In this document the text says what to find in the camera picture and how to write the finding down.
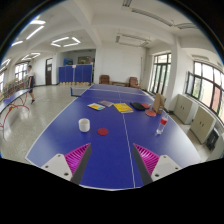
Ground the brown paper bag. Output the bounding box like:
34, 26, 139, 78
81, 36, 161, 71
153, 93, 165, 114

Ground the blue folded partition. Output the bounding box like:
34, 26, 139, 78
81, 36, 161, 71
58, 64, 92, 83

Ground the grey booklet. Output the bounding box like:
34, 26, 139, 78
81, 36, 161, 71
98, 100, 114, 107

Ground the black device on floor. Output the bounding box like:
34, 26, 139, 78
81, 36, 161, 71
206, 128, 219, 150

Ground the near beige cabinet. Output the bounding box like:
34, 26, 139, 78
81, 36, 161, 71
190, 107, 215, 144

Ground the red paddle near case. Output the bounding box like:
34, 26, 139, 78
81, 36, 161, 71
142, 104, 151, 109

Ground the right brown armchair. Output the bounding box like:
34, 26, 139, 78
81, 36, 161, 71
129, 77, 140, 89

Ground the person in white shirt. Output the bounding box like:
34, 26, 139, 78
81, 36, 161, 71
28, 65, 35, 104

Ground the brown armchair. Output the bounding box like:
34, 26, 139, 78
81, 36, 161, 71
99, 75, 110, 84
129, 77, 140, 89

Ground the blue ping pong table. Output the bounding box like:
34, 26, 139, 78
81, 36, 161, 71
26, 84, 200, 189
0, 89, 29, 133

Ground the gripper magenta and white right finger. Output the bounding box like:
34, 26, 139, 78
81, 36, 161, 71
132, 143, 181, 186

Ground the red ping pong paddle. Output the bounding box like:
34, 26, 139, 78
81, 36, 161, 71
145, 110, 156, 117

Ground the beige cabinet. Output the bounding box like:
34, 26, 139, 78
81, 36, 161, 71
190, 107, 215, 144
174, 95, 198, 125

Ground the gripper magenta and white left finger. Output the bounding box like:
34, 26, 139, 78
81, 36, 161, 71
42, 143, 91, 185

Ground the white cup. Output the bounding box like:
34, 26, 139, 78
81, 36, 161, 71
78, 118, 90, 132

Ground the far beige cabinet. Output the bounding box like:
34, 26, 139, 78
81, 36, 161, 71
174, 95, 198, 125

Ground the yellow book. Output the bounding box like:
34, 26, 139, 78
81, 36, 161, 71
114, 103, 133, 113

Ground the red round coaster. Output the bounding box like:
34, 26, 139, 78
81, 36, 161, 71
97, 128, 109, 136

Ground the dark door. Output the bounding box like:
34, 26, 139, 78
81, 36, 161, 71
45, 58, 53, 85

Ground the left brown armchair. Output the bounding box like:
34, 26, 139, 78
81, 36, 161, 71
99, 75, 110, 84

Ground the black paddle case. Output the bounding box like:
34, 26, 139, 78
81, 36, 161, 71
130, 102, 146, 111

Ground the clear bottle with red label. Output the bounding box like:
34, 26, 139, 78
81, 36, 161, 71
156, 113, 168, 134

